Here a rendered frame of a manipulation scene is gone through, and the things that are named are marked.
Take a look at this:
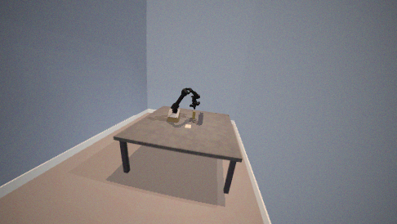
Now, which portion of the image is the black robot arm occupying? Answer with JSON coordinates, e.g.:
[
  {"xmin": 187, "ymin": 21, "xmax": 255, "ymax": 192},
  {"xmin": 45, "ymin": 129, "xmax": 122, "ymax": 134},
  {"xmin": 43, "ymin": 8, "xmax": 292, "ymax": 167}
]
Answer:
[{"xmin": 171, "ymin": 88, "xmax": 200, "ymax": 114}]

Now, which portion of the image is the grey open bin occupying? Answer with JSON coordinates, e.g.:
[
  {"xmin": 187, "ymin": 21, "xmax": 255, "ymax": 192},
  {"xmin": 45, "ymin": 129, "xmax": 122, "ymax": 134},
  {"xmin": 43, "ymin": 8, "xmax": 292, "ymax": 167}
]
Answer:
[{"xmin": 198, "ymin": 112, "xmax": 203, "ymax": 125}]

